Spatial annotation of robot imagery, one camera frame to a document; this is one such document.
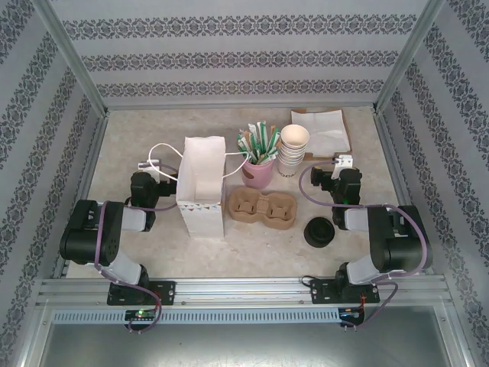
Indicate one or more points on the white paper carrier bag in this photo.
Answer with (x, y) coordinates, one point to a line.
(202, 221)

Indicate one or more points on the black plastic cup lid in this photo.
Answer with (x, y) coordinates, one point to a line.
(320, 246)
(320, 227)
(320, 242)

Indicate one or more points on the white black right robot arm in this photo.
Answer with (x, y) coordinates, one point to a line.
(397, 244)

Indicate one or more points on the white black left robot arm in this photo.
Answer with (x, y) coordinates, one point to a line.
(88, 237)

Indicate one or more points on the white paper napkin stack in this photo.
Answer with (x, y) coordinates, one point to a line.
(324, 130)

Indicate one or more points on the brown cardboard napkin tray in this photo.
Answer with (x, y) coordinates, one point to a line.
(347, 130)

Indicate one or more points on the pink holder cup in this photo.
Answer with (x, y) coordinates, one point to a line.
(258, 176)

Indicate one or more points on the wooden stirrer stick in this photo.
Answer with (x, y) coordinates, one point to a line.
(272, 129)

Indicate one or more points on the small circuit board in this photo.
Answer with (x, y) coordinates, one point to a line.
(141, 314)
(351, 313)

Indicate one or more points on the grey sheet metal panel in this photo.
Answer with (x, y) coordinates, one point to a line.
(244, 344)

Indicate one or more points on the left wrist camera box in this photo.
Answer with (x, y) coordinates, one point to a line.
(147, 166)

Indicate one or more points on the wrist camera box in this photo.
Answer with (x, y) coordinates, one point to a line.
(344, 161)
(147, 166)

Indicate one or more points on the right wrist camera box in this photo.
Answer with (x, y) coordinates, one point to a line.
(344, 161)

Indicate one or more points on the aluminium frame side rail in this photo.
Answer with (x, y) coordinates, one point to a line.
(393, 153)
(89, 172)

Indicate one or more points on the aluminium frame crossbar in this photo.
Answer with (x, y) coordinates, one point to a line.
(240, 106)

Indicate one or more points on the aluminium frame post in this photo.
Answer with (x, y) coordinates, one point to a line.
(72, 57)
(407, 57)

